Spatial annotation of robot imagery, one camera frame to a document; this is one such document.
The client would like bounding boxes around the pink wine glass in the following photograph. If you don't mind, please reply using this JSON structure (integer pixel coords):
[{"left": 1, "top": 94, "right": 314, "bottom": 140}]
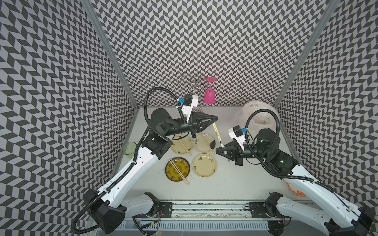
[{"left": 204, "top": 77, "right": 217, "bottom": 105}]

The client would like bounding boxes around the yellow patterned plate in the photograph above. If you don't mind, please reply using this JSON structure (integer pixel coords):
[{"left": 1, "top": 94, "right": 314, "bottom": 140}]
[{"left": 165, "top": 157, "right": 191, "bottom": 182}]

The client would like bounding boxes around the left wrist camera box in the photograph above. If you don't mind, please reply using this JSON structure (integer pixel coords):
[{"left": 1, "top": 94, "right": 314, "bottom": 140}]
[{"left": 178, "top": 94, "right": 199, "bottom": 123}]

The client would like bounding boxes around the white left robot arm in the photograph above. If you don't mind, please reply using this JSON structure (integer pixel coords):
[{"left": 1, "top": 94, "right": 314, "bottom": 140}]
[{"left": 70, "top": 87, "right": 218, "bottom": 234}]

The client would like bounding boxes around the green drinking glass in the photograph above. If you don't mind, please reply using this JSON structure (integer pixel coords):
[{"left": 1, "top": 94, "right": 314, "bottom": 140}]
[{"left": 122, "top": 142, "right": 137, "bottom": 156}]

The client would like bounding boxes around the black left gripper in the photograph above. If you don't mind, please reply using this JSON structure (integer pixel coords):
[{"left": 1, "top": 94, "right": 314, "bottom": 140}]
[{"left": 162, "top": 110, "right": 217, "bottom": 138}]

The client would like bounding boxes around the chrome glass rack stand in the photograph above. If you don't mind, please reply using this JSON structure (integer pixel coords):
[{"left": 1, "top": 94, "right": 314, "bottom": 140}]
[{"left": 179, "top": 72, "right": 203, "bottom": 113}]

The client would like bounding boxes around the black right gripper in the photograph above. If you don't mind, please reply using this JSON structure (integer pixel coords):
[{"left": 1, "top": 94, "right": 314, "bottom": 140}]
[{"left": 216, "top": 139, "right": 270, "bottom": 167}]

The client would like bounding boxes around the orange patterned bowl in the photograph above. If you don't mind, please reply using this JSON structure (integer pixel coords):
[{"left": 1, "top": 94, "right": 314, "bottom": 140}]
[{"left": 287, "top": 183, "right": 307, "bottom": 197}]

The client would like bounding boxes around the cream plate with green patch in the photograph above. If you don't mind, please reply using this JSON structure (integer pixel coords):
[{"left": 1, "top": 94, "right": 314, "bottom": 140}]
[{"left": 193, "top": 133, "right": 216, "bottom": 153}]

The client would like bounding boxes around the cream plate left rear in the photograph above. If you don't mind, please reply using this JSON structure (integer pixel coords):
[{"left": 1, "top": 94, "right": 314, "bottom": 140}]
[{"left": 171, "top": 135, "right": 193, "bottom": 154}]

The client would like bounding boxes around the cream plate with red stamps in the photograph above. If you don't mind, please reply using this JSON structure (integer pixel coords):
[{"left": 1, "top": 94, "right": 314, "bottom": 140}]
[{"left": 192, "top": 153, "right": 218, "bottom": 178}]

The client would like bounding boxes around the white trash bin with bag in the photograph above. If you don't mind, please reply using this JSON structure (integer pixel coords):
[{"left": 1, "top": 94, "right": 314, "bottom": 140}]
[{"left": 235, "top": 100, "right": 280, "bottom": 132}]

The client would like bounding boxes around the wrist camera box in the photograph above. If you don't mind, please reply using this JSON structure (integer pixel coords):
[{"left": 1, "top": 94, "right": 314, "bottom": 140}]
[
  {"left": 178, "top": 94, "right": 199, "bottom": 123},
  {"left": 228, "top": 125, "right": 247, "bottom": 150}
]

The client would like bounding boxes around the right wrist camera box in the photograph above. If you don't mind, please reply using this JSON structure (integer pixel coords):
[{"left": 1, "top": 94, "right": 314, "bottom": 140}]
[{"left": 228, "top": 125, "right": 247, "bottom": 150}]

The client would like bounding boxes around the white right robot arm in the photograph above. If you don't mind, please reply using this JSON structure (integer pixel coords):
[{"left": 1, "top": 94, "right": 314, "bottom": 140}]
[{"left": 216, "top": 109, "right": 376, "bottom": 236}]

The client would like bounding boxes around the metal base rail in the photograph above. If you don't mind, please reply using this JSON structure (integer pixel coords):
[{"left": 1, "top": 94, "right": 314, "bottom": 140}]
[{"left": 115, "top": 200, "right": 325, "bottom": 236}]

